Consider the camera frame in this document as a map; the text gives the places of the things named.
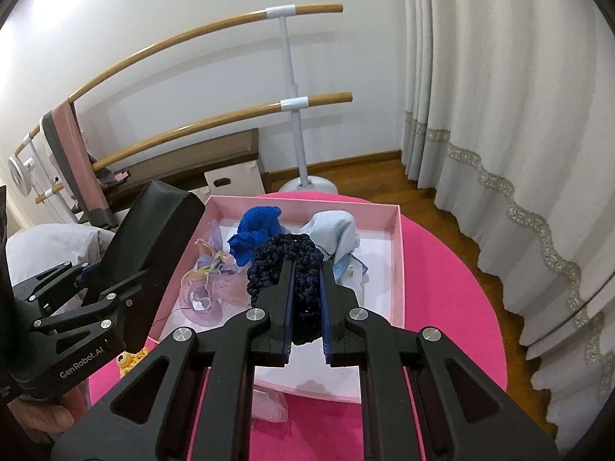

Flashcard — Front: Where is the royal blue fuzzy cloth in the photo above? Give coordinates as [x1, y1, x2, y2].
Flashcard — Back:
[228, 206, 284, 267]

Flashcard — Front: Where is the person's left hand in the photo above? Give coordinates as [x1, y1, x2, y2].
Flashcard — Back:
[8, 387, 90, 443]

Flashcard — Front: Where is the dark navy knitted scrunchie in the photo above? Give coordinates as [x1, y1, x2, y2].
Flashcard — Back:
[247, 233, 324, 345]

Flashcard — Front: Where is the white wooden ballet barre stand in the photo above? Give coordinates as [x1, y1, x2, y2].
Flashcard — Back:
[12, 3, 355, 205]

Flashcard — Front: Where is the light blue cartoon print cloth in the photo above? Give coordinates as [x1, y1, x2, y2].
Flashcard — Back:
[300, 210, 368, 304]

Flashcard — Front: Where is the pink rectangular storage box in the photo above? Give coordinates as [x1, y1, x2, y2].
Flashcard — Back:
[149, 196, 404, 404]

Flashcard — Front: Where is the grey white pillow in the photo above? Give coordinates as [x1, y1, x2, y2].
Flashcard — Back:
[6, 224, 115, 286]

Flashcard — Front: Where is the clear plastic bags bundle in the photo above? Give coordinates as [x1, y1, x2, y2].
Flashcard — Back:
[251, 387, 288, 423]

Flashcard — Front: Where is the cream curtain with lace trim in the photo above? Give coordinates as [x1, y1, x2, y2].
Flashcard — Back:
[402, 0, 614, 453]

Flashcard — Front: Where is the yellow crochet toy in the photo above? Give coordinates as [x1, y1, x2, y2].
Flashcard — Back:
[116, 348, 150, 378]

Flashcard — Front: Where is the small white desk fan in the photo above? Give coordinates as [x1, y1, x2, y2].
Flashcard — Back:
[8, 155, 34, 197]

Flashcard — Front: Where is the lilac organza scrunchie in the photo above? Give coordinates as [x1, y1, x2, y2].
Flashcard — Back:
[178, 221, 250, 328]

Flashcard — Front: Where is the low white drawer cabinet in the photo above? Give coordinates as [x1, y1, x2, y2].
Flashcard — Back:
[106, 128, 270, 212]

